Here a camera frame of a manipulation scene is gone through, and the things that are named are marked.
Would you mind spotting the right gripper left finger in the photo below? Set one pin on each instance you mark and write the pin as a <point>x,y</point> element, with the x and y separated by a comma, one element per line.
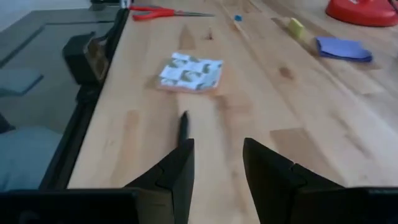
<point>174,186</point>

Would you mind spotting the black pen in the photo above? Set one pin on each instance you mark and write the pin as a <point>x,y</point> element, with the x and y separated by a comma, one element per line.
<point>183,129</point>

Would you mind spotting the red desk lamp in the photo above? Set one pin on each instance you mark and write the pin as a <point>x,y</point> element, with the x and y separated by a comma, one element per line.
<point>360,14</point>

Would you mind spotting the purple sticky note pad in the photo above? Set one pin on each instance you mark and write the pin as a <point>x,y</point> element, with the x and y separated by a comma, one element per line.
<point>342,48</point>

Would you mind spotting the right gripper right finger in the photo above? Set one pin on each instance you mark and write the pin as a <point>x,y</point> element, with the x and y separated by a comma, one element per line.
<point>280,193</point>

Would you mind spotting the blue binder clip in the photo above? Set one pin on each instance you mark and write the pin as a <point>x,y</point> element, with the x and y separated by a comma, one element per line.
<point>238,18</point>

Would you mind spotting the grey patterned sticky note pad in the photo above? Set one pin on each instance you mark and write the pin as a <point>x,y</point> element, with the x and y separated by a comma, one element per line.
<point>189,73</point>

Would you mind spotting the pale blue rounded object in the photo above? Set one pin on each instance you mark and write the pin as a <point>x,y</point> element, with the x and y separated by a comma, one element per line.
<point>28,158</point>

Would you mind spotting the black aluminium table frame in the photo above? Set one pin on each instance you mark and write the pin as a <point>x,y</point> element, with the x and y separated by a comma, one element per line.
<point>77,124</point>

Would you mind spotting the black table clamp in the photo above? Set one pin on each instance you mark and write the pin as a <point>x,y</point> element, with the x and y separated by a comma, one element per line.
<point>77,59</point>

